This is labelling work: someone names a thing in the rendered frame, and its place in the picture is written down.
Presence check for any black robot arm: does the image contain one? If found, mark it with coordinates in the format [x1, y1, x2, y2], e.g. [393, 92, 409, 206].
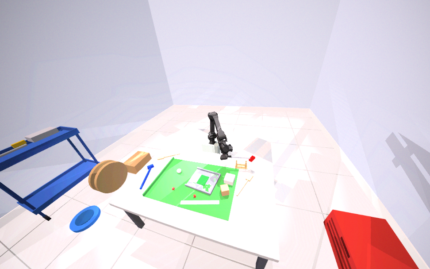
[207, 111, 233, 153]

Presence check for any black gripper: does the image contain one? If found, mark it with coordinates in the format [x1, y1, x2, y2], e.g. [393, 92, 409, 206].
[220, 148, 228, 160]

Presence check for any green flat mat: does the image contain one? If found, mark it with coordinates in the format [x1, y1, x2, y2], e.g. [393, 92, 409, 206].
[144, 159, 239, 221]

